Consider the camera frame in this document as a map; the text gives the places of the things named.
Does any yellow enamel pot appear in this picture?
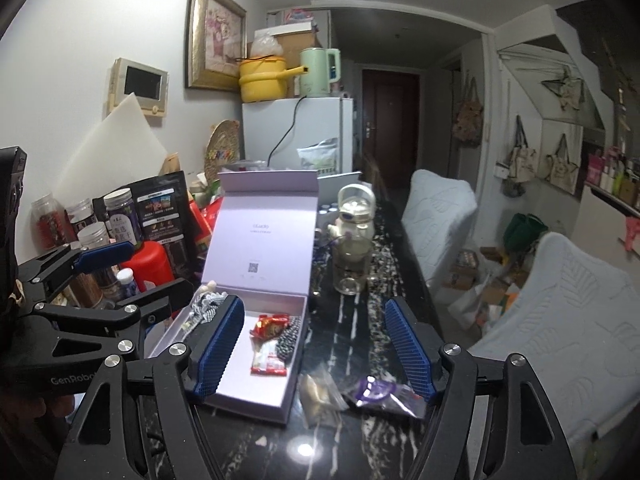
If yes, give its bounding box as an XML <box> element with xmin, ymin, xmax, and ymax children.
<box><xmin>238</xmin><ymin>56</ymin><xmax>309</xmax><ymax>103</ymax></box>

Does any red white snack packet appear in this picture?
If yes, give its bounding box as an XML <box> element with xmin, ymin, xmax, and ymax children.
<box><xmin>249</xmin><ymin>342</ymin><xmax>289</xmax><ymax>377</ymax></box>

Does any red cardboard box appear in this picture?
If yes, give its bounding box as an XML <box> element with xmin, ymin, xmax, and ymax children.
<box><xmin>187</xmin><ymin>199</ymin><xmax>224</xmax><ymax>257</ymax></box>

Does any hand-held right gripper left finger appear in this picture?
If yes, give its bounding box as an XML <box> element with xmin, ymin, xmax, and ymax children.
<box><xmin>59</xmin><ymin>295</ymin><xmax>247</xmax><ymax>480</ymax></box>

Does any woven round tray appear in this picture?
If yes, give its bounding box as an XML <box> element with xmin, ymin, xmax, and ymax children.
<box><xmin>204</xmin><ymin>119</ymin><xmax>245</xmax><ymax>182</ymax></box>

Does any floral hanging bag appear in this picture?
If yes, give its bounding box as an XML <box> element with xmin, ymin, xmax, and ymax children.
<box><xmin>452</xmin><ymin>77</ymin><xmax>486</xmax><ymax>149</ymax></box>

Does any pink item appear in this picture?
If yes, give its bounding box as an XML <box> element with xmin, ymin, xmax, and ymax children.
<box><xmin>622</xmin><ymin>217</ymin><xmax>640</xmax><ymax>252</ymax></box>

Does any dark red door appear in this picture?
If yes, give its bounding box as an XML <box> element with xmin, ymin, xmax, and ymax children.
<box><xmin>362</xmin><ymin>69</ymin><xmax>421</xmax><ymax>192</ymax></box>

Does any brown cardboard box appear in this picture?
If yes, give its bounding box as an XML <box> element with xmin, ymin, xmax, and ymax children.
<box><xmin>272</xmin><ymin>30</ymin><xmax>322</xmax><ymax>62</ymax></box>

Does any small clear jar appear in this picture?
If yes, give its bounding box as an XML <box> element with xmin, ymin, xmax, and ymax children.
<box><xmin>65</xmin><ymin>198</ymin><xmax>96</xmax><ymax>241</ymax></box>

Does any white round kettle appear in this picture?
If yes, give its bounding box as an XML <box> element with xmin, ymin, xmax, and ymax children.
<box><xmin>327</xmin><ymin>182</ymin><xmax>376</xmax><ymax>244</ymax></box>

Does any dark beaded soft item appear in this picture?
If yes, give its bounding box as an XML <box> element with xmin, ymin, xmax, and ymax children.
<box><xmin>272</xmin><ymin>316</ymin><xmax>305</xmax><ymax>367</ymax></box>

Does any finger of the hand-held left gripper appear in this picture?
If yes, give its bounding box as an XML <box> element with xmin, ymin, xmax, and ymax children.
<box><xmin>20</xmin><ymin>277</ymin><xmax>195</xmax><ymax>361</ymax></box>
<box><xmin>15</xmin><ymin>241</ymin><xmax>136</xmax><ymax>307</ymax></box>

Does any green electric kettle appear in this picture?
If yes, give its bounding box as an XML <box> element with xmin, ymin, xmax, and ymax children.
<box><xmin>299</xmin><ymin>47</ymin><xmax>343</xmax><ymax>99</ymax></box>

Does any canvas tote bag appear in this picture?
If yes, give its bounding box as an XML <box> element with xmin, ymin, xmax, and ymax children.
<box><xmin>545</xmin><ymin>134</ymin><xmax>584</xmax><ymax>194</ymax></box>
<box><xmin>495</xmin><ymin>116</ymin><xmax>539</xmax><ymax>184</ymax></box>

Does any green white bag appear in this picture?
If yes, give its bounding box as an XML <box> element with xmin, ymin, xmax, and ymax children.
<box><xmin>297</xmin><ymin>138</ymin><xmax>341</xmax><ymax>177</ymax></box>

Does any jar with white lid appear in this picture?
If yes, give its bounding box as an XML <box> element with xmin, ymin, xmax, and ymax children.
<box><xmin>76</xmin><ymin>222</ymin><xmax>111</xmax><ymax>252</ymax></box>

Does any glass mug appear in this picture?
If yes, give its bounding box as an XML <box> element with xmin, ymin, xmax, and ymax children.
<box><xmin>331</xmin><ymin>237</ymin><xmax>374</xmax><ymax>296</ymax></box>

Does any clear plastic bag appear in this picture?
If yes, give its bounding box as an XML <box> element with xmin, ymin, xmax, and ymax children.
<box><xmin>249</xmin><ymin>27</ymin><xmax>285</xmax><ymax>59</ymax></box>

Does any small white bottle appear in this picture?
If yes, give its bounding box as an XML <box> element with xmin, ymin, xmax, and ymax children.
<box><xmin>116</xmin><ymin>268</ymin><xmax>141</xmax><ymax>302</ymax></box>

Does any jar with red contents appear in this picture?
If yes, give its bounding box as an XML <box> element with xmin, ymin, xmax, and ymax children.
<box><xmin>31</xmin><ymin>192</ymin><xmax>76</xmax><ymax>251</ymax></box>

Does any shelf of bottles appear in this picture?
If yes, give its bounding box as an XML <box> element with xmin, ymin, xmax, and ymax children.
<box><xmin>585</xmin><ymin>145</ymin><xmax>640</xmax><ymax>212</ymax></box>

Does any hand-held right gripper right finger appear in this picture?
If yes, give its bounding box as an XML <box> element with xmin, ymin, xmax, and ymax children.
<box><xmin>384</xmin><ymin>297</ymin><xmax>577</xmax><ymax>480</ymax></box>

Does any chair with white leaf cover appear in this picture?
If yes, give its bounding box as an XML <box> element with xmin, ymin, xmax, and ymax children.
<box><xmin>470</xmin><ymin>232</ymin><xmax>640</xmax><ymax>462</ymax></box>

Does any red plastic canister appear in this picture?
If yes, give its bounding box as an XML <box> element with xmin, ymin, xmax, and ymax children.
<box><xmin>120</xmin><ymin>241</ymin><xmax>177</xmax><ymax>295</ymax></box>

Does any white foam board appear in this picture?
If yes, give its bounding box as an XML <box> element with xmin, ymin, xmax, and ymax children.
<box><xmin>52</xmin><ymin>92</ymin><xmax>172</xmax><ymax>197</ymax></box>

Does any white leaf-pattern cushion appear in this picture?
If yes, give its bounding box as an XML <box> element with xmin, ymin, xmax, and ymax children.
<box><xmin>402</xmin><ymin>169</ymin><xmax>481</xmax><ymax>302</ymax></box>

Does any black printed pouch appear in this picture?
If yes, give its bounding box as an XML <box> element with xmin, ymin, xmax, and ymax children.
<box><xmin>135</xmin><ymin>171</ymin><xmax>194</xmax><ymax>282</ymax></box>

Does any jar with dark label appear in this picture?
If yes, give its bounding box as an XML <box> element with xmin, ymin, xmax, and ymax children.
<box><xmin>102</xmin><ymin>187</ymin><xmax>144</xmax><ymax>244</ymax></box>

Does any wall intercom panel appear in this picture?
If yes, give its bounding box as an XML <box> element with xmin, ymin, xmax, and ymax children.
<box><xmin>107</xmin><ymin>57</ymin><xmax>170</xmax><ymax>119</ymax></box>

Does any gold framed picture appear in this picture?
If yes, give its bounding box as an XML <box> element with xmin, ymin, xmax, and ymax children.
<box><xmin>186</xmin><ymin>0</ymin><xmax>248</xmax><ymax>93</ymax></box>

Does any pile of floor boxes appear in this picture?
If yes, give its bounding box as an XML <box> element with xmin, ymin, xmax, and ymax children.
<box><xmin>445</xmin><ymin>245</ymin><xmax>532</xmax><ymax>332</ymax></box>

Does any beige clear packet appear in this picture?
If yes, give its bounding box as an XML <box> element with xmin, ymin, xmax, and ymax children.
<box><xmin>299</xmin><ymin>372</ymin><xmax>349</xmax><ymax>429</ymax></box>

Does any white refrigerator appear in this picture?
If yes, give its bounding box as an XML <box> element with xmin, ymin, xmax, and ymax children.
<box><xmin>242</xmin><ymin>96</ymin><xmax>355</xmax><ymax>182</ymax></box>

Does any purple snack packet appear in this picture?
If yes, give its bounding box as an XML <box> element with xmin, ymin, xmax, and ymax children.
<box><xmin>345</xmin><ymin>375</ymin><xmax>427</xmax><ymax>419</ymax></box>

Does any black power cable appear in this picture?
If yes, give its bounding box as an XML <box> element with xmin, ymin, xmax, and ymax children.
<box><xmin>267</xmin><ymin>95</ymin><xmax>309</xmax><ymax>169</ymax></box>

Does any lavender gift box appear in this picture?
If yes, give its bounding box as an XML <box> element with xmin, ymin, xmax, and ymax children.
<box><xmin>147</xmin><ymin>170</ymin><xmax>321</xmax><ymax>427</ymax></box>

